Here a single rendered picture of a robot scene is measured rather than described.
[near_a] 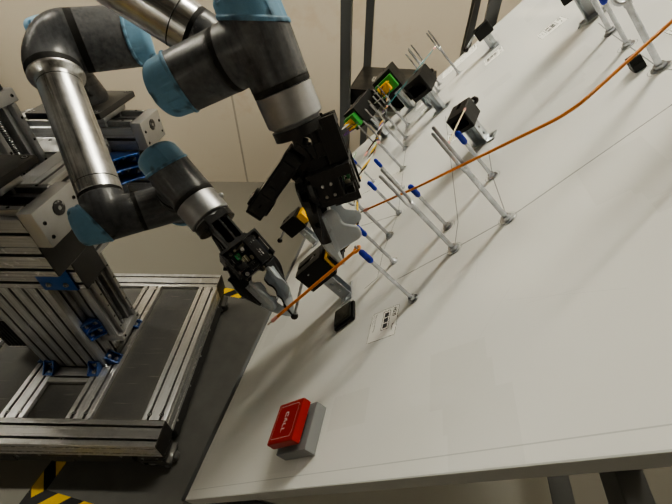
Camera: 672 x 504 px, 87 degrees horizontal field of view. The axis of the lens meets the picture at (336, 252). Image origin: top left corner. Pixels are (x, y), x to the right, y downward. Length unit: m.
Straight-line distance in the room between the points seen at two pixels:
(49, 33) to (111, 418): 1.24
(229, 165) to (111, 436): 2.21
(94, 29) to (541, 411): 0.93
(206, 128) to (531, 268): 2.87
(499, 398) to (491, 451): 0.04
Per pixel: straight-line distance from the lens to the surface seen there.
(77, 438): 1.68
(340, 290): 0.61
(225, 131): 3.05
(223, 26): 0.48
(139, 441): 1.54
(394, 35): 2.75
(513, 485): 0.81
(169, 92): 0.51
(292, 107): 0.45
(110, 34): 0.94
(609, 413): 0.29
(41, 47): 0.92
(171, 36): 0.63
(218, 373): 1.85
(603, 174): 0.44
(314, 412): 0.46
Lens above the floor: 1.52
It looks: 41 degrees down
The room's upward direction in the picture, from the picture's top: straight up
